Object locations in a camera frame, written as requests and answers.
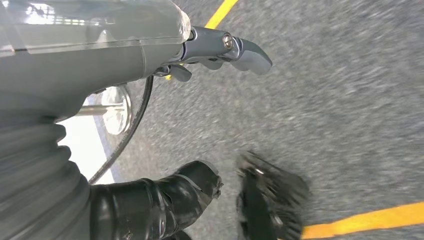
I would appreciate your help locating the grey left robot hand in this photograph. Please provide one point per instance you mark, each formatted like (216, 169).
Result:
(82, 59)

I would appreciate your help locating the chrome disc foot with rod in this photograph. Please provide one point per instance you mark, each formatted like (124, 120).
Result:
(116, 112)

